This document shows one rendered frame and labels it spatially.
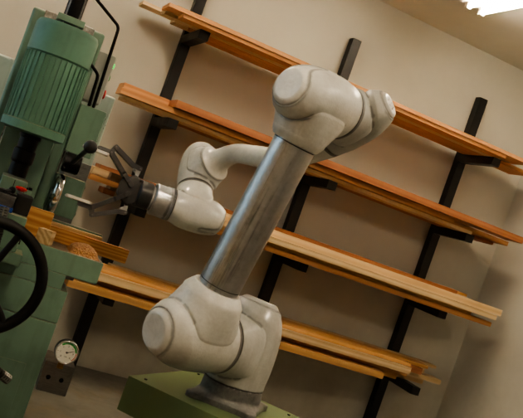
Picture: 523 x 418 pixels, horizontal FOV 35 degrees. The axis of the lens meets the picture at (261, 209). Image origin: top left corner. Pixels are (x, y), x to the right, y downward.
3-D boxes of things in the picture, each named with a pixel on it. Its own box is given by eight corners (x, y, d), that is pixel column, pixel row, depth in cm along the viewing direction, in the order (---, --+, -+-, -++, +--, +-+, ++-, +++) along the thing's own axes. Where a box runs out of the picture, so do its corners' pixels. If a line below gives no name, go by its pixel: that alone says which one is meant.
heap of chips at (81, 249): (69, 252, 217) (72, 242, 217) (65, 245, 229) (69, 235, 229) (100, 261, 220) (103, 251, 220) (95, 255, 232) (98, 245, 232)
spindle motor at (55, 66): (-2, 123, 215) (39, 12, 215) (-1, 123, 232) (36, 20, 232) (64, 146, 220) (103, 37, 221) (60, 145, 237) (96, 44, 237)
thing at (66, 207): (43, 211, 243) (56, 172, 243) (42, 208, 250) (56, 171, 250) (74, 221, 246) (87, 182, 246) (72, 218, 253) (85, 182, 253)
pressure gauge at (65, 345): (48, 367, 210) (59, 337, 210) (47, 363, 214) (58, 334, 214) (71, 374, 212) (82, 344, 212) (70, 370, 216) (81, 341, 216)
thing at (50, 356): (35, 389, 213) (46, 360, 213) (34, 376, 224) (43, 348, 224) (66, 397, 215) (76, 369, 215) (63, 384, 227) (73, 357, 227)
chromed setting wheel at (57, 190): (44, 214, 235) (58, 173, 236) (42, 210, 247) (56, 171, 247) (54, 217, 236) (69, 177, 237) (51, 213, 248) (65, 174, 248)
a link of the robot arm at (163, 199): (172, 189, 228) (152, 182, 226) (179, 187, 219) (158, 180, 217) (161, 220, 226) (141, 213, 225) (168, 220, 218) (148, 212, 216)
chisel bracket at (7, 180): (-8, 203, 220) (2, 173, 220) (-8, 199, 233) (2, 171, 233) (19, 212, 222) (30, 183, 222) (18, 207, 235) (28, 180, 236)
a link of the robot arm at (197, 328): (223, 388, 194) (155, 381, 178) (185, 351, 205) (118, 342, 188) (381, 98, 184) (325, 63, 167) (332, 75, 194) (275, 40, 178)
